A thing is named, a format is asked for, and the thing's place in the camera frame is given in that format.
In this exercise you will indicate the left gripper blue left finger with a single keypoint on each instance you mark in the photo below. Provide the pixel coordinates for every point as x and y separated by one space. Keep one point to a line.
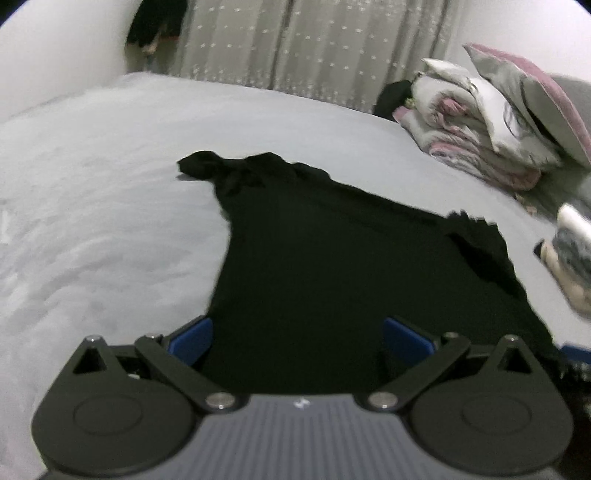
189 342

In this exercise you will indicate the pink grey pillow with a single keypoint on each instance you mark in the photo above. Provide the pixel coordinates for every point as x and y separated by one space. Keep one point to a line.
544 104

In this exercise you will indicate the folded pink grey duvet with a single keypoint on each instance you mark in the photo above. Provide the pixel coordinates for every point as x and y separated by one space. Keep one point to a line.
465 122

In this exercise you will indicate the grey patterned curtain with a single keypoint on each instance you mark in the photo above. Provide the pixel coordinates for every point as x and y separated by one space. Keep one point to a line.
336 51

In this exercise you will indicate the black garment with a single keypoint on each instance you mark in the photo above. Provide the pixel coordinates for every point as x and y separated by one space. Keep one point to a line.
315 268

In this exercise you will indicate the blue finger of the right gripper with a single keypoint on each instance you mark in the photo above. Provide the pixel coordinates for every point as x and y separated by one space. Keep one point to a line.
579 357

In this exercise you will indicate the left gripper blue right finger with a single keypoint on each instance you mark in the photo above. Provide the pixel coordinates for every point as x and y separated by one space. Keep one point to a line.
408 341

